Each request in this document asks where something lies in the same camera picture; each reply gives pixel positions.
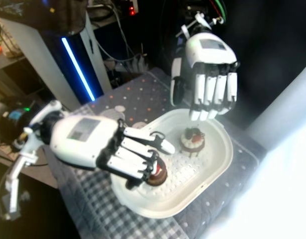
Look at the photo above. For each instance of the chocolate cake with cherry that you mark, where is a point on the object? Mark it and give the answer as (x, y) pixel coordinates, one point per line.
(159, 176)

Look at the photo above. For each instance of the white tower with blue light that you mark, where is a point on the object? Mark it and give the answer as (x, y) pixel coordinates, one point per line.
(43, 64)

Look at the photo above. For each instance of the black backdrop cloth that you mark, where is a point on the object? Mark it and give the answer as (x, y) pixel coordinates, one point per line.
(272, 37)

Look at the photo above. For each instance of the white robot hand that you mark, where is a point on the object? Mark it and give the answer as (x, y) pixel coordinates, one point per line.
(202, 53)
(75, 147)

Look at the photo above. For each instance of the white oval tray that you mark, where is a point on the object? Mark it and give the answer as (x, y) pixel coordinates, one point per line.
(205, 179)

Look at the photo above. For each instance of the grey quilt with bear print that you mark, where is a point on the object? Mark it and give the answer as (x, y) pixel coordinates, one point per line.
(93, 199)

